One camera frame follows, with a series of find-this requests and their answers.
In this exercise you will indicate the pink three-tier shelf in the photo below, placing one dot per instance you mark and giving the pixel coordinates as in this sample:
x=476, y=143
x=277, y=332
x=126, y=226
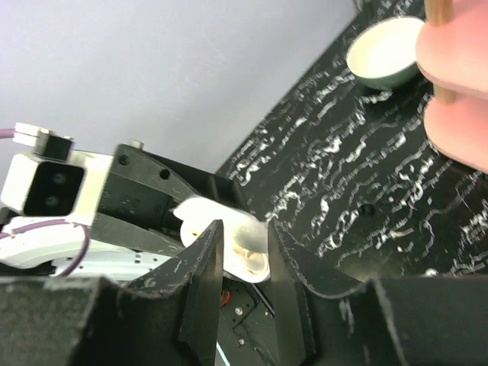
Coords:
x=451, y=52

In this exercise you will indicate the white green bowl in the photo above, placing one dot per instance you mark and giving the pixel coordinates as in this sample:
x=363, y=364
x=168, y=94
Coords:
x=384, y=55

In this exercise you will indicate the black marble mat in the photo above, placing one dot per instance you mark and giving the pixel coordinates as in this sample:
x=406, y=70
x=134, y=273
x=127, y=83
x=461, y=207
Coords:
x=352, y=176

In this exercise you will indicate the white earbuds charging case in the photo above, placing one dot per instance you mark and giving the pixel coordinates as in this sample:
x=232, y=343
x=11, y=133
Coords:
x=245, y=238

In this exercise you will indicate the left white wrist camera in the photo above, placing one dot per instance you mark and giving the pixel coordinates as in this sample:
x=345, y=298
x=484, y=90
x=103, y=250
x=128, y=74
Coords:
x=52, y=179

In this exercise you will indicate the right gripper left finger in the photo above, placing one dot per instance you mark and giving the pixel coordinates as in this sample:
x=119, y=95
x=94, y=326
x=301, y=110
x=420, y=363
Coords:
x=167, y=317

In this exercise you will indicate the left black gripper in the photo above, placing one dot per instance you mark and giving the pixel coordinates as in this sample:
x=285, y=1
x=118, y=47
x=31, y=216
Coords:
x=141, y=188

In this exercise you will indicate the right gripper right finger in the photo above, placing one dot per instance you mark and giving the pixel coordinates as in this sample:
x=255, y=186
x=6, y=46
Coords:
x=324, y=317

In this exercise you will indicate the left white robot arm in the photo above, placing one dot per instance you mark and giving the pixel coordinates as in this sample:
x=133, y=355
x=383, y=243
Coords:
x=28, y=242

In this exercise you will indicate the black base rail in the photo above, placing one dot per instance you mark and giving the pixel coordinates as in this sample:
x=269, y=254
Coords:
x=246, y=333

